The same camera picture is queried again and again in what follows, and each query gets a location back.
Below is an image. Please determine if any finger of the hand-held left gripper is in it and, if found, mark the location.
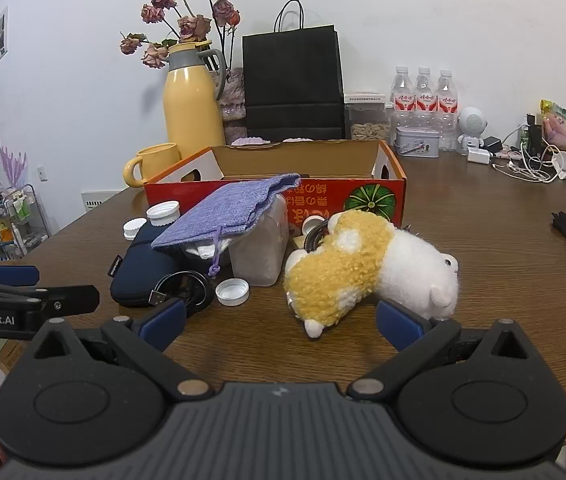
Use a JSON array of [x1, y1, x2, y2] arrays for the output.
[[0, 281, 100, 318], [0, 261, 42, 291]]

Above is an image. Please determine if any metal storage rack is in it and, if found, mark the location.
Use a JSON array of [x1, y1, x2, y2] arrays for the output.
[[0, 184, 52, 263]]

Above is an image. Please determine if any white cable tangle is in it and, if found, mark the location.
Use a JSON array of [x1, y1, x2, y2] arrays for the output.
[[492, 125, 566, 201]]

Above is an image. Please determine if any yellow snack bag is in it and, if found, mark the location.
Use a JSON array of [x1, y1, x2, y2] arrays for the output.
[[539, 99, 566, 156]]

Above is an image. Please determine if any grey tin box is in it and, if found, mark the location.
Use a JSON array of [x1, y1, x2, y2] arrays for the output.
[[395, 126, 440, 160]]

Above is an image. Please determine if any white round charger puck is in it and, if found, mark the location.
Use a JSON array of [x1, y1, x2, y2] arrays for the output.
[[146, 200, 182, 227]]

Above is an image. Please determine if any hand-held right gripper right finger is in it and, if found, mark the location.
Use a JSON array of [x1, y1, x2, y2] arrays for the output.
[[347, 299, 531, 403]]

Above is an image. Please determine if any yellow and white plush toy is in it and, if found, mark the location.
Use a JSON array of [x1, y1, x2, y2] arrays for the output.
[[283, 209, 461, 339]]

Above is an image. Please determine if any water bottle red label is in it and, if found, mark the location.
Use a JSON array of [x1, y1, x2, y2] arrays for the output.
[[391, 65, 414, 150], [413, 67, 436, 131], [434, 69, 458, 152]]

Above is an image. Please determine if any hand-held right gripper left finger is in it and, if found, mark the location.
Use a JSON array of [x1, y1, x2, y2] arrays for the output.
[[28, 299, 214, 401]]

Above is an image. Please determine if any white robot speaker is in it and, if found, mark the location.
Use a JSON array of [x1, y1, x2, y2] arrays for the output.
[[457, 106, 488, 156]]

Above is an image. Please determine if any black USB cable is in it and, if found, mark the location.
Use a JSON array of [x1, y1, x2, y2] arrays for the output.
[[149, 270, 216, 318]]

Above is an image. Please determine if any clear plastic jar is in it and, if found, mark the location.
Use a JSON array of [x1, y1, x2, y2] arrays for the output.
[[228, 192, 290, 287]]

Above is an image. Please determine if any small flat white box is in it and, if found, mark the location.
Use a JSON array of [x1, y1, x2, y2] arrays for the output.
[[344, 93, 386, 106]]

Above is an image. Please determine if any small white cap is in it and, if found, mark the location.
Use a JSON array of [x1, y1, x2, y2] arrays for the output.
[[302, 214, 328, 235]]

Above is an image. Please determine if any navy zip case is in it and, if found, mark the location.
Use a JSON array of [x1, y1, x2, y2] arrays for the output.
[[109, 230, 198, 308]]

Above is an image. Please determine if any black stand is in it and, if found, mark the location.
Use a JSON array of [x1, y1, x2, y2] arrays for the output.
[[527, 112, 544, 161]]

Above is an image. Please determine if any dried pink rose bouquet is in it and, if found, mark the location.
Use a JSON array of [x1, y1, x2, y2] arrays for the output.
[[120, 0, 241, 70]]

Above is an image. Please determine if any clear container of seeds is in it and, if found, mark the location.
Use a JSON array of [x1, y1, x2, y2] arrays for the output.
[[344, 102, 392, 143]]

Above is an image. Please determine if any black paper bag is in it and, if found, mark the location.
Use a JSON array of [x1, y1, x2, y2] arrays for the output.
[[242, 0, 346, 142]]

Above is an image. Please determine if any yellow thermos jug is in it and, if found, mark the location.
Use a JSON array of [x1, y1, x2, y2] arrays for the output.
[[163, 40, 227, 158]]

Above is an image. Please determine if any purple knit drawstring pouch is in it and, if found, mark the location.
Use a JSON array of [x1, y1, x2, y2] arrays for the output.
[[151, 173, 302, 281]]

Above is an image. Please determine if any orange cardboard box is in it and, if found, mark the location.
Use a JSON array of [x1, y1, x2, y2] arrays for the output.
[[143, 140, 408, 233]]

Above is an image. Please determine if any purple flower wall sticker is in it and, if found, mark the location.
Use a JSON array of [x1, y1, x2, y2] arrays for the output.
[[0, 134, 30, 192]]

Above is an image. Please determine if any yellow mug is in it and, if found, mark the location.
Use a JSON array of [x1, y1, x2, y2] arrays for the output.
[[123, 143, 182, 188]]

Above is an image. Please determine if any white bottle cap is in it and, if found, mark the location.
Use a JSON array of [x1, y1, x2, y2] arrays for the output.
[[123, 217, 148, 240], [215, 278, 250, 307]]

